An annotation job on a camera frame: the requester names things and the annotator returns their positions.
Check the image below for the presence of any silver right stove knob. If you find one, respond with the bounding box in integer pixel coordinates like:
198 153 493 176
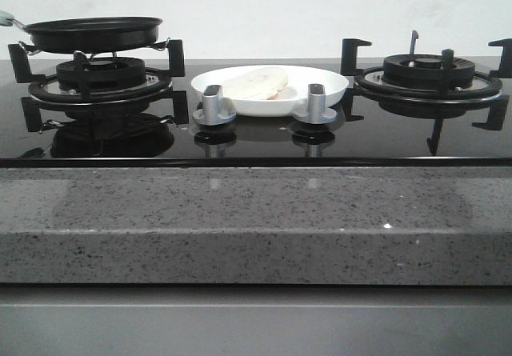
292 83 338 125

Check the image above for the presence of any black pan support grate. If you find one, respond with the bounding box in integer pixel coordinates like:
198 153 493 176
9 39 189 133
340 31 511 155

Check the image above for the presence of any grey cabinet front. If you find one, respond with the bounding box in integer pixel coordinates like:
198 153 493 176
1 286 511 355

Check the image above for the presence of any black left pan support grate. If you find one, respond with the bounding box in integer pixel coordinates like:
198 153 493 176
9 39 189 133

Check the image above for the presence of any black right gas burner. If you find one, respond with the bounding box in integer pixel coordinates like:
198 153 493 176
382 54 475 87

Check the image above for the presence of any black glass gas hob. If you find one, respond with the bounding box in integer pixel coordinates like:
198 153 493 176
1 60 511 168

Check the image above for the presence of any black right pan support grate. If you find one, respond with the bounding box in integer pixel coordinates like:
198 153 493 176
340 31 511 155

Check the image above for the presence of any grey speckled stone countertop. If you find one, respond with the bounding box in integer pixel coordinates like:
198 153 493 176
1 167 511 286

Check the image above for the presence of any white fried egg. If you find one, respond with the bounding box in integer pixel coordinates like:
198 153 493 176
222 66 288 100

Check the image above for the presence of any black left gas burner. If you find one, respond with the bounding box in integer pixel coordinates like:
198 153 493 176
56 57 146 92

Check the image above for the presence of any silver stove knob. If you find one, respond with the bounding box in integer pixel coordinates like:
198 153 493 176
292 83 338 125
193 85 236 126

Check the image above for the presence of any white ceramic plate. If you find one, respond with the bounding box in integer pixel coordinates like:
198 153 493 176
191 65 349 117

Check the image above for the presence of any black gas burner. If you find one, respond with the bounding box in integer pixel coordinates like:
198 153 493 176
56 57 146 92
382 54 475 87

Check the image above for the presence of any silver left stove knob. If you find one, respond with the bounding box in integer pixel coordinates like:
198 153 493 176
193 85 236 126

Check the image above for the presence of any black frying pan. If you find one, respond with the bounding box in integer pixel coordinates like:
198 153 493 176
1 11 162 54

